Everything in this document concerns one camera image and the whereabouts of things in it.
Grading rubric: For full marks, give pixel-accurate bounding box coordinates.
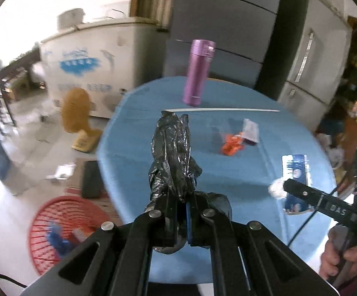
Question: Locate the person's right hand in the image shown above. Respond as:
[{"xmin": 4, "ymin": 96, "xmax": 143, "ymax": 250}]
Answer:
[{"xmin": 318, "ymin": 225, "xmax": 357, "ymax": 281}]

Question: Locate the white plastic bag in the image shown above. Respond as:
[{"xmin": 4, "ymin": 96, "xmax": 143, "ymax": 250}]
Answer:
[{"xmin": 317, "ymin": 132, "xmax": 345, "ymax": 167}]

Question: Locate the clear purple small packet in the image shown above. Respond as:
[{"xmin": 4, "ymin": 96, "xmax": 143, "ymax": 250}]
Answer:
[{"xmin": 241, "ymin": 118, "xmax": 259, "ymax": 145}]

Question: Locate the thin white stick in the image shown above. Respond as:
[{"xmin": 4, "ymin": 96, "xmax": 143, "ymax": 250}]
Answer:
[{"xmin": 161, "ymin": 108, "xmax": 280, "ymax": 112}]

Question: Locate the grey refrigerator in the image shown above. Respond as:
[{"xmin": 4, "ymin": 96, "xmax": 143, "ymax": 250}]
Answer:
[{"xmin": 163, "ymin": 0, "xmax": 293, "ymax": 96}]

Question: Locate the purple thermos bottle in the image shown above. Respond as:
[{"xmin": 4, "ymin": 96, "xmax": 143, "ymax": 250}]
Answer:
[{"xmin": 182, "ymin": 39, "xmax": 216, "ymax": 107}]

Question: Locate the black flat box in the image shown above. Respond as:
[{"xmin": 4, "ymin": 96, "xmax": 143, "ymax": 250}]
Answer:
[{"xmin": 81, "ymin": 160, "xmax": 105, "ymax": 199}]

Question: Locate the dark wooden table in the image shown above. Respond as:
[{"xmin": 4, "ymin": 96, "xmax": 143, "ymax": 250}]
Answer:
[{"xmin": 0, "ymin": 48, "xmax": 43, "ymax": 102}]

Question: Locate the blue plastic bag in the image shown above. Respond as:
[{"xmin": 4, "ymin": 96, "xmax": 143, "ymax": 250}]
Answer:
[{"xmin": 47, "ymin": 222, "xmax": 74, "ymax": 256}]

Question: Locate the white rice cooker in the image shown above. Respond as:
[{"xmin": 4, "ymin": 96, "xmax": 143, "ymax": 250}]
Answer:
[{"xmin": 57, "ymin": 9, "xmax": 85, "ymax": 28}]

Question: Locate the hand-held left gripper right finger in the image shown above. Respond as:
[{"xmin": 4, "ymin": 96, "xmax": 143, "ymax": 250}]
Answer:
[{"xmin": 186, "ymin": 191, "xmax": 337, "ymax": 296}]

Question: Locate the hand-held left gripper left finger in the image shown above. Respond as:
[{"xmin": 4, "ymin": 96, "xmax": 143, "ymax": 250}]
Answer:
[{"xmin": 20, "ymin": 191, "xmax": 187, "ymax": 296}]

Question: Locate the black plastic bag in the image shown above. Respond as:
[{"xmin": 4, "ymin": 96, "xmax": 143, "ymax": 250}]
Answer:
[{"xmin": 146, "ymin": 111, "xmax": 233, "ymax": 255}]

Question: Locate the orange floor fan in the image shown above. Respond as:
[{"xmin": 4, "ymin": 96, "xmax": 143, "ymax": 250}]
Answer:
[{"xmin": 61, "ymin": 87, "xmax": 103, "ymax": 153}]

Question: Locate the red plastic basket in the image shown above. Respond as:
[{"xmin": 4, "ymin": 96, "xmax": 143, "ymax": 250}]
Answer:
[{"xmin": 29, "ymin": 196, "xmax": 126, "ymax": 276}]

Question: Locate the white chest freezer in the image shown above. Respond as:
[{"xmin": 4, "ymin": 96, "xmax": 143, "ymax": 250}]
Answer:
[{"xmin": 38, "ymin": 15, "xmax": 170, "ymax": 119}]

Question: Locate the white paper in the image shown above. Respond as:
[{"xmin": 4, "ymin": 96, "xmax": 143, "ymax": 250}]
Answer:
[{"xmin": 45, "ymin": 164, "xmax": 77, "ymax": 182}]

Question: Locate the white tissue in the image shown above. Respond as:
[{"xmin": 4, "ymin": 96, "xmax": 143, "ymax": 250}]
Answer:
[{"xmin": 268, "ymin": 177, "xmax": 290, "ymax": 199}]

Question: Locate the silver refrigerator with handles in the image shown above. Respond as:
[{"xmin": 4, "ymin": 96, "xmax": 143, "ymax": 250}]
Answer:
[{"xmin": 277, "ymin": 0, "xmax": 353, "ymax": 130}]

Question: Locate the orange red snack wrapper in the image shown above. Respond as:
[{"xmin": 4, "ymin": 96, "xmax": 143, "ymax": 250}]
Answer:
[{"xmin": 221, "ymin": 132, "xmax": 243, "ymax": 157}]

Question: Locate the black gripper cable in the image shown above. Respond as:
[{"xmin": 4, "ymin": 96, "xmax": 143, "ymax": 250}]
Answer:
[{"xmin": 286, "ymin": 185, "xmax": 339, "ymax": 247}]

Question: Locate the blue tissue pack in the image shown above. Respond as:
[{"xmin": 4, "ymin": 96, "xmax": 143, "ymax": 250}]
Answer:
[{"xmin": 281, "ymin": 154, "xmax": 313, "ymax": 216}]

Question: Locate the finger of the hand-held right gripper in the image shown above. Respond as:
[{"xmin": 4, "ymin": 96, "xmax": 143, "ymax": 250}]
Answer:
[{"xmin": 282, "ymin": 178, "xmax": 324, "ymax": 209}]

